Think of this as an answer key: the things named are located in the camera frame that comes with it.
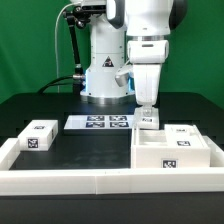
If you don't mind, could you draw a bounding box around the white flat tagged panel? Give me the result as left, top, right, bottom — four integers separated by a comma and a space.
64, 115, 133, 134

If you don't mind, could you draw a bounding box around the white small tagged box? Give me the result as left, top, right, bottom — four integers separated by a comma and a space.
18, 120, 58, 151

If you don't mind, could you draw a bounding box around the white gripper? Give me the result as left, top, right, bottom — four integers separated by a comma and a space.
128, 40, 169, 116

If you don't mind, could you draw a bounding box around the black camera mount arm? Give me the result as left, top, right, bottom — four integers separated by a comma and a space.
63, 9, 85, 95

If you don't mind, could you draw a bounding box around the white U-shaped frame fence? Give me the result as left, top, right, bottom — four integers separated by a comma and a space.
0, 138, 224, 196

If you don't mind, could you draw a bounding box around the white small panel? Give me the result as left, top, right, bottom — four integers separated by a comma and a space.
133, 107, 159, 130
164, 124, 208, 149

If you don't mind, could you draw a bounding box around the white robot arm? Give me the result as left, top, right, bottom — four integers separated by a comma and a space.
70, 0, 188, 117

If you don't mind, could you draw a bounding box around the white cabinet box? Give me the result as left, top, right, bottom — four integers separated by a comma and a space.
131, 127, 210, 168

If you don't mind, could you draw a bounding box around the white thin cable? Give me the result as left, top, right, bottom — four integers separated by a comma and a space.
54, 2, 83, 94

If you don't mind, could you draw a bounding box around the black base cable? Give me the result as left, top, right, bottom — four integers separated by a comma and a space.
37, 75, 75, 94

